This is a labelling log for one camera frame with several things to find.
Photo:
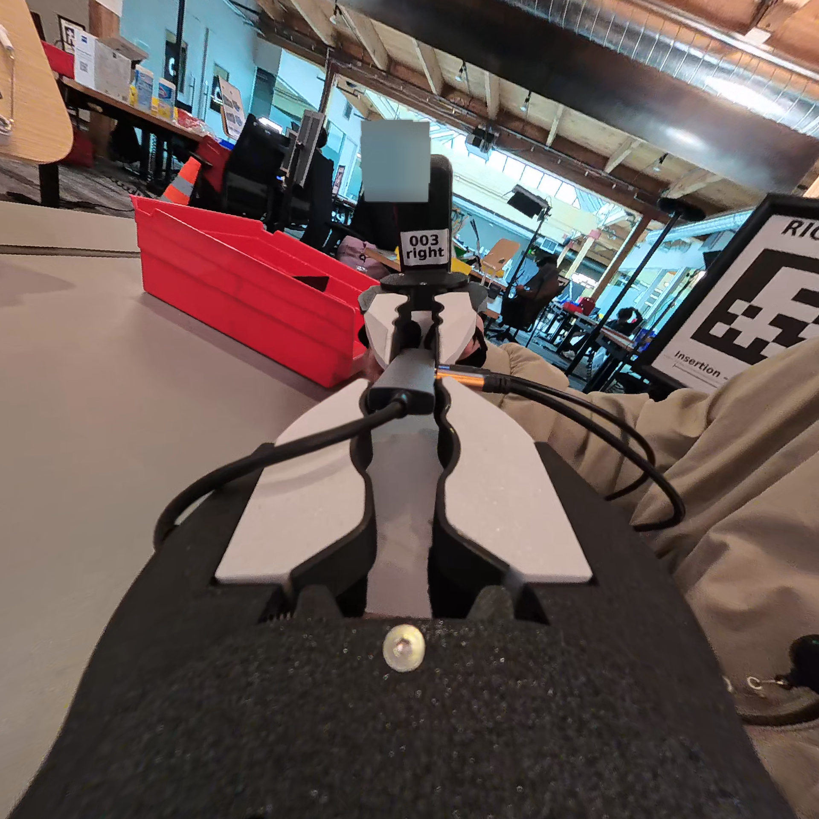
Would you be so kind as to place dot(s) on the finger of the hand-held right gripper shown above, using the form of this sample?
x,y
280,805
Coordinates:
x,y
384,333
457,326

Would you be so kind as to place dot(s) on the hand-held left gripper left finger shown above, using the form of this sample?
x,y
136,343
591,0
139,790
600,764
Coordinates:
x,y
288,512

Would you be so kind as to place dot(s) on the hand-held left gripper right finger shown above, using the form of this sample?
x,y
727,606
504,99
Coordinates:
x,y
512,505

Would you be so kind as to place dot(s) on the grey adapter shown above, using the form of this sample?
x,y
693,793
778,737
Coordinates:
x,y
403,381

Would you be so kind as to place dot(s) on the grey desk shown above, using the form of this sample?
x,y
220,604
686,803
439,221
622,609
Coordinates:
x,y
96,384

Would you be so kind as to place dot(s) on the black bin divider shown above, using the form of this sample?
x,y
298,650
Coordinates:
x,y
315,282

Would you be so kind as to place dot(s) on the black studio light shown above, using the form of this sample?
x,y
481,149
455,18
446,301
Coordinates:
x,y
528,199

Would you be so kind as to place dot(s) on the red plastic bin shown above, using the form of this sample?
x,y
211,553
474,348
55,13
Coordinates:
x,y
243,294

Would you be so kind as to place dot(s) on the black office chair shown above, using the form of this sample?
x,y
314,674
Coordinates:
x,y
253,166

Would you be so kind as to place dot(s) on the orange traffic cone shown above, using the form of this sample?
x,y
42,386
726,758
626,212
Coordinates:
x,y
182,185

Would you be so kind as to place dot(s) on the framed marker sign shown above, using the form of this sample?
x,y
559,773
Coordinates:
x,y
755,307

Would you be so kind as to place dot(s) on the table with boxes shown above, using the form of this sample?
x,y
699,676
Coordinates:
x,y
128,115

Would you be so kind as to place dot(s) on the person's beige jacket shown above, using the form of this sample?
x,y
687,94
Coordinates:
x,y
787,768

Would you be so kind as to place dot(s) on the white cardboard box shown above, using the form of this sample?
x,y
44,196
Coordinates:
x,y
102,67

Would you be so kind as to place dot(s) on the wooden board on white stand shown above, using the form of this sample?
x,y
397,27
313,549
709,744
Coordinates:
x,y
32,96

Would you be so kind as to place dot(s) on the silver ventilation duct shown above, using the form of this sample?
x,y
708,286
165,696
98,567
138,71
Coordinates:
x,y
704,51

